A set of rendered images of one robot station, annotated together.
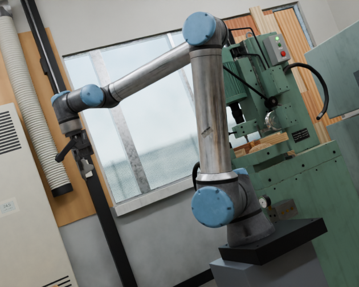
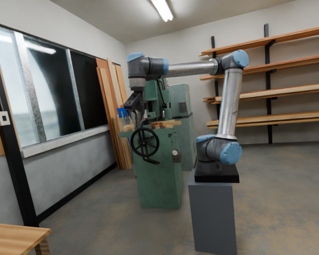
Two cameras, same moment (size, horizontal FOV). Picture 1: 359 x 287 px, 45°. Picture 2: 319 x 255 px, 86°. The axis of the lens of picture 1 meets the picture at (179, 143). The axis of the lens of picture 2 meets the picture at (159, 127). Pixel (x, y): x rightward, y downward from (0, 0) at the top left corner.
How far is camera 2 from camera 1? 1.56 m
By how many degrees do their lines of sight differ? 51
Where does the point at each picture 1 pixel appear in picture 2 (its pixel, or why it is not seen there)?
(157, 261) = (46, 188)
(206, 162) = (231, 128)
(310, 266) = not seen: hidden behind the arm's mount
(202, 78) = (238, 84)
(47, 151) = not seen: outside the picture
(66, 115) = (143, 73)
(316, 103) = not seen: hidden behind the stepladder
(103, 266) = (4, 197)
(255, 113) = (156, 109)
